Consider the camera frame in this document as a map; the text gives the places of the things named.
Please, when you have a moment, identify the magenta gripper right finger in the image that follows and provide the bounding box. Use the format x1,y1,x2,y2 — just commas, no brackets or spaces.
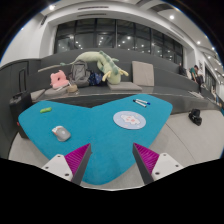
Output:
132,142,185,185

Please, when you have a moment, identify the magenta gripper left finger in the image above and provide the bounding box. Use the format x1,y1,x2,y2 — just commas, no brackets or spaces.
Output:
41,143,92,186

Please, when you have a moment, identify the grey computer mouse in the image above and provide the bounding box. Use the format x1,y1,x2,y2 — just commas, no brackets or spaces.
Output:
52,126,71,142

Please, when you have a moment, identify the round light blue mouse pad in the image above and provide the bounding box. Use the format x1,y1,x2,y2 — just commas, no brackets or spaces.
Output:
113,111,146,130

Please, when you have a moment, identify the small green object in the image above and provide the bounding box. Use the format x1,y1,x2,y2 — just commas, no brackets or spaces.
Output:
40,107,52,113

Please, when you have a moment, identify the black marker pen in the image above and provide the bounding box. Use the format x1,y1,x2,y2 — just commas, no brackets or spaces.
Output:
133,100,147,108

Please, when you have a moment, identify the blue marker pen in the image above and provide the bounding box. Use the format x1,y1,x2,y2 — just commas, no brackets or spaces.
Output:
136,99,151,105

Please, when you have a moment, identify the black bag on floor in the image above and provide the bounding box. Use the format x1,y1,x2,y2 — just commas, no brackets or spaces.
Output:
188,109,202,126

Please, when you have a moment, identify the small beige basket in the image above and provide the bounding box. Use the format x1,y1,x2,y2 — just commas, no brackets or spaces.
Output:
67,84,78,93

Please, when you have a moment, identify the pink plush toy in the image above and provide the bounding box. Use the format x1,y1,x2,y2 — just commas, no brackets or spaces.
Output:
50,70,69,89

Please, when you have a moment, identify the dark blue bag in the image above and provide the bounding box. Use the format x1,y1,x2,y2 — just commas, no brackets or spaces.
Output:
89,72,102,86

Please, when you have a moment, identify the grey backpack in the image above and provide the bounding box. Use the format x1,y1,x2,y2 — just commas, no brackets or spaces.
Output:
69,60,90,87

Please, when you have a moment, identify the grey upright cushion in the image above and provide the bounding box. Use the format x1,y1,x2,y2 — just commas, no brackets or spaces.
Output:
132,61,154,86

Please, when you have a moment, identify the person in green shirt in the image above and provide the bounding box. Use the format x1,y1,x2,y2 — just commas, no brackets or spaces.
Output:
189,65,198,83

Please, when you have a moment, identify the green dragon plush toy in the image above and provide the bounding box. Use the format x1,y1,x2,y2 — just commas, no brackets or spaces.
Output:
71,50,129,85

